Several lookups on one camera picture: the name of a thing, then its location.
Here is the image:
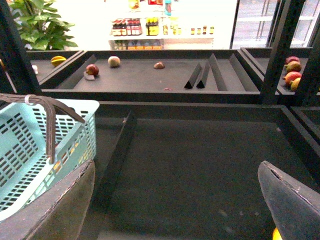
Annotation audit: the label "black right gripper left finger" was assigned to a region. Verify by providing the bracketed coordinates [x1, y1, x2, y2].
[0, 160, 96, 240]

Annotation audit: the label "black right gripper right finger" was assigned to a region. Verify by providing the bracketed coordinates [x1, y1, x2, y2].
[257, 161, 320, 240]

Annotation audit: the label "light blue plastic basket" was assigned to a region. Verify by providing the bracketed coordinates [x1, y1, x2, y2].
[0, 99, 100, 221]

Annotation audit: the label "brown basket handle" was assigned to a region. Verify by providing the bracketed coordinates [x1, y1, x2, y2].
[0, 93, 86, 164]

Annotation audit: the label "yellow green mango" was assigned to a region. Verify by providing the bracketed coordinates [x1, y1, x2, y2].
[290, 77, 301, 92]

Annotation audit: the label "red green mango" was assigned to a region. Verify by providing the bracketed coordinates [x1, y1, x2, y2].
[284, 61, 302, 73]
[283, 71, 302, 86]
[285, 56, 301, 65]

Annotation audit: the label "red pomegranate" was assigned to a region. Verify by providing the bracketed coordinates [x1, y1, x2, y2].
[85, 64, 99, 77]

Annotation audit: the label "black triangular divider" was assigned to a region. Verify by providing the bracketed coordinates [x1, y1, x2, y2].
[184, 62, 202, 90]
[196, 61, 210, 89]

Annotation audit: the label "pale round fruit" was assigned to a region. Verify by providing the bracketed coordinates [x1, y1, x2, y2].
[108, 56, 121, 68]

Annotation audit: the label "brown small fruit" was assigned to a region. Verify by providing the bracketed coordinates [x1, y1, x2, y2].
[153, 61, 165, 70]

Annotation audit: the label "glass door refrigerator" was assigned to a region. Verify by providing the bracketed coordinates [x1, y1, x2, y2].
[230, 0, 320, 49]

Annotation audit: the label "green potted plant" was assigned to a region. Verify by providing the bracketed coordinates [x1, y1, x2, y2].
[7, 0, 78, 51]

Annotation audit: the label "bottles on white shelf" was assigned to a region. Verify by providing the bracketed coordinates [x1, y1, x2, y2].
[108, 16, 215, 51]

